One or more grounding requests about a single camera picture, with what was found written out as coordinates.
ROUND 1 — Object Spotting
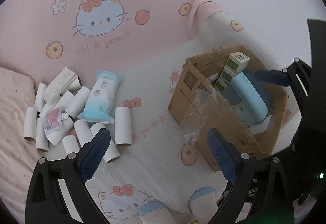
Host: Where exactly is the green white cartoon printed box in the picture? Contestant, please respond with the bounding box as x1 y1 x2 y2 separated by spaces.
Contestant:
225 52 250 74

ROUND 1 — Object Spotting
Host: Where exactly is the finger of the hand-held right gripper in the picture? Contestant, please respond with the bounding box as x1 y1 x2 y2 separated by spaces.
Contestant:
255 57 313 102

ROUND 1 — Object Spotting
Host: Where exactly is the brown cardboard box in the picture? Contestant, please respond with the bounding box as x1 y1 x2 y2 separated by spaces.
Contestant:
167 44 289 172

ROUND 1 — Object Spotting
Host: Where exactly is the white sock with blue toe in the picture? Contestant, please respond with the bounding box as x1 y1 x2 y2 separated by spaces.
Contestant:
139 201 179 224
188 187 219 217

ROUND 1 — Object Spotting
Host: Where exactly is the pile of paper tubes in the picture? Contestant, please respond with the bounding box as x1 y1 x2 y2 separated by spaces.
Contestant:
23 79 133 163

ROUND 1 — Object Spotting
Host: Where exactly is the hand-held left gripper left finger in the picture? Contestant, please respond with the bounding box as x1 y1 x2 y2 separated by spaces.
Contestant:
25 127 111 224

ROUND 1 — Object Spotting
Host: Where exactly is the clear plastic wrap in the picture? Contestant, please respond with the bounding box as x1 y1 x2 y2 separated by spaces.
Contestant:
178 85 222 143

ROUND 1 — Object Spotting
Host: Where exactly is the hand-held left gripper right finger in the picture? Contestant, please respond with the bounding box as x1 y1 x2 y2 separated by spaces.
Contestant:
207 128 303 224

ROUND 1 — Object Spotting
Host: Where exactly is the red white spout pouch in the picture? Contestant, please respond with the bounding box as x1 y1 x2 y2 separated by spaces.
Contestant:
43 107 70 136

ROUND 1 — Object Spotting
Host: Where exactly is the light blue case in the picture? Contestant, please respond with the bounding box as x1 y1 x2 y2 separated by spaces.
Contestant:
229 72 270 123

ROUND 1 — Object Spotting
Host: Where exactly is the blue wet wipes packet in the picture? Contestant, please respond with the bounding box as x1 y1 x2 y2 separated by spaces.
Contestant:
77 71 122 125

